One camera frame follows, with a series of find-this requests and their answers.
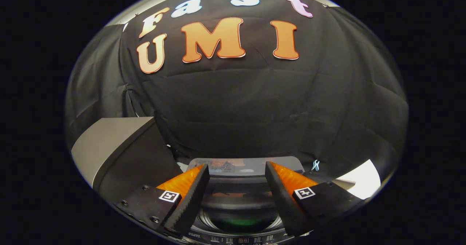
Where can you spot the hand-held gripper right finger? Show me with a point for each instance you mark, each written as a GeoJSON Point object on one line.
{"type": "Point", "coordinates": [282, 201]}

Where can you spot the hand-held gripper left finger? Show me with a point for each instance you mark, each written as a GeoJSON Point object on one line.
{"type": "Point", "coordinates": [193, 201]}

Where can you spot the dark grey washing machine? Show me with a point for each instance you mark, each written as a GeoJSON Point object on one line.
{"type": "Point", "coordinates": [240, 240]}

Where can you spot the light blue ribbon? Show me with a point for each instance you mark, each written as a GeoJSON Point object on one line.
{"type": "Point", "coordinates": [315, 165]}

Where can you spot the black backdrop cloth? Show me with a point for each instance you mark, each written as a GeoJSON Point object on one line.
{"type": "Point", "coordinates": [255, 103]}

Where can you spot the grey cabinet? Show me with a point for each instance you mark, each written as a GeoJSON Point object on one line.
{"type": "Point", "coordinates": [109, 139]}

